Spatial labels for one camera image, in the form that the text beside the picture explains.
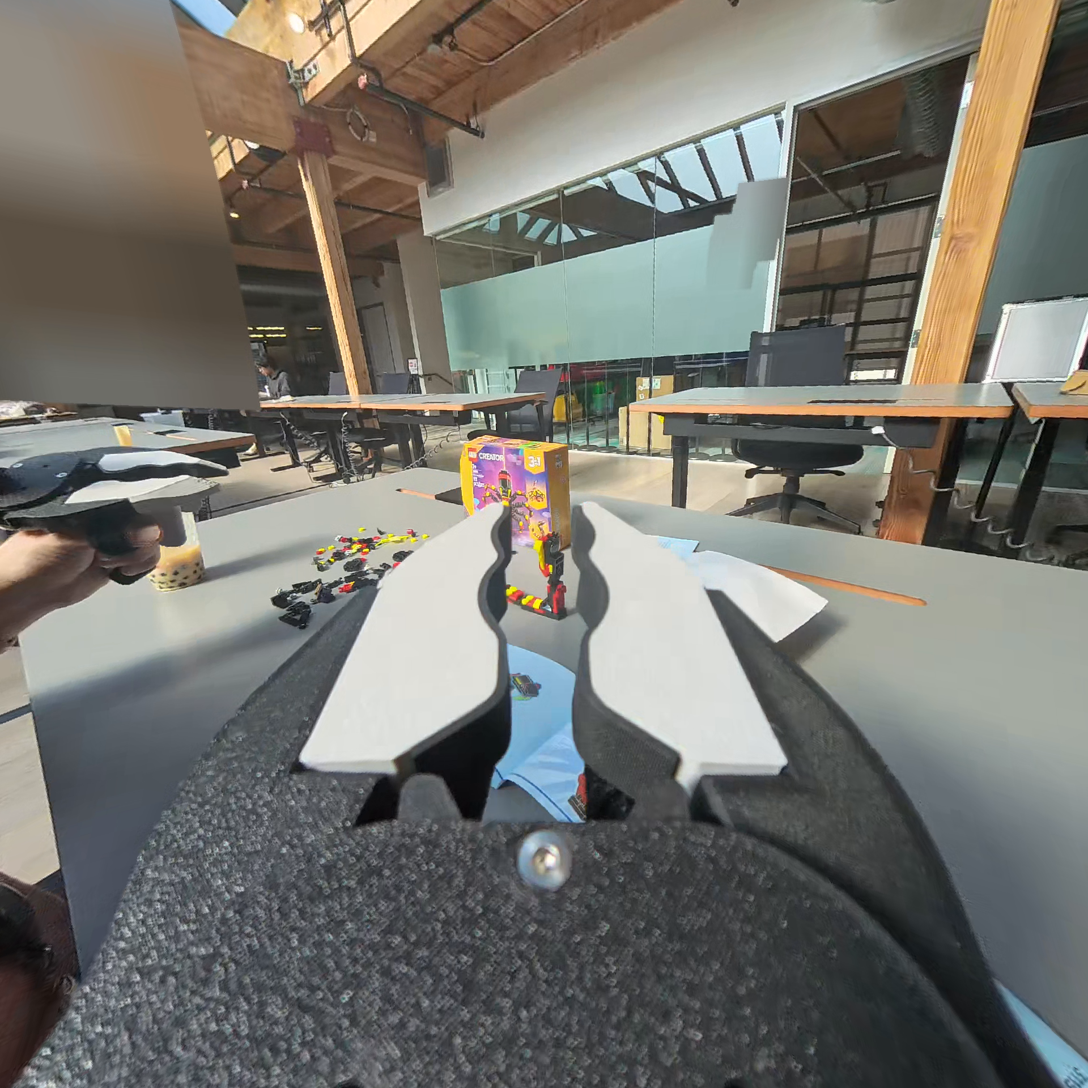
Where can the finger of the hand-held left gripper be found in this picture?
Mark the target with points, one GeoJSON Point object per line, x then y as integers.
{"type": "Point", "coordinates": [144, 493]}
{"type": "Point", "coordinates": [161, 464]}

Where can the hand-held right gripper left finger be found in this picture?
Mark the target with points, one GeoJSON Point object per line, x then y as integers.
{"type": "Point", "coordinates": [425, 671]}

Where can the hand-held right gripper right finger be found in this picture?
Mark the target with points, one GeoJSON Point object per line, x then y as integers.
{"type": "Point", "coordinates": [671, 680]}

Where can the black red toy snake head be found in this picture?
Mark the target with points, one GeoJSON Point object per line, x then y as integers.
{"type": "Point", "coordinates": [595, 799]}

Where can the red yellow toy snake body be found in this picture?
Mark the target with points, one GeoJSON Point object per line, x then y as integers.
{"type": "Point", "coordinates": [554, 586]}

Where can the wooden edged office desk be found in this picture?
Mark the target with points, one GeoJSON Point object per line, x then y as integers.
{"type": "Point", "coordinates": [408, 401]}
{"type": "Point", "coordinates": [127, 433]}
{"type": "Point", "coordinates": [1054, 398]}
{"type": "Point", "coordinates": [807, 398]}

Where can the person's left hand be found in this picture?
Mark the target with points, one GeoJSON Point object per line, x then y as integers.
{"type": "Point", "coordinates": [51, 569]}

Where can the bubble tea cup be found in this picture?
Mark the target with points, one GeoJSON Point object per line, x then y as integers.
{"type": "Point", "coordinates": [178, 565]}

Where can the torn white paper bag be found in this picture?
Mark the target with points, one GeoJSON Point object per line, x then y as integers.
{"type": "Point", "coordinates": [756, 595]}

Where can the blue printed flyer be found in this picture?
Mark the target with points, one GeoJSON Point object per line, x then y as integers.
{"type": "Point", "coordinates": [676, 548]}

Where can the pile of loose toy bricks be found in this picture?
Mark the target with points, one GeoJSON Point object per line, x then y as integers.
{"type": "Point", "coordinates": [296, 614]}

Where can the purple yellow toy brick box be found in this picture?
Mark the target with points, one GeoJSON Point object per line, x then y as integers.
{"type": "Point", "coordinates": [518, 467]}

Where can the cardboard box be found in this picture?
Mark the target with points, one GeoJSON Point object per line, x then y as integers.
{"type": "Point", "coordinates": [650, 416]}

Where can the black office chair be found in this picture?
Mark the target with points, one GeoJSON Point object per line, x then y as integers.
{"type": "Point", "coordinates": [799, 365]}
{"type": "Point", "coordinates": [535, 391]}

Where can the frosted glass partition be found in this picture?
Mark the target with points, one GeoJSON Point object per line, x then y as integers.
{"type": "Point", "coordinates": [595, 297]}

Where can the white framed board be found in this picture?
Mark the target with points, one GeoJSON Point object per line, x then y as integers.
{"type": "Point", "coordinates": [1041, 340]}

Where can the blue booklet with scorpion cover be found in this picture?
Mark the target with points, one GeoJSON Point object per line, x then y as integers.
{"type": "Point", "coordinates": [1054, 1054]}

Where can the wooden post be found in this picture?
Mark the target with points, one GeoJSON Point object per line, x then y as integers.
{"type": "Point", "coordinates": [336, 280]}
{"type": "Point", "coordinates": [969, 255]}

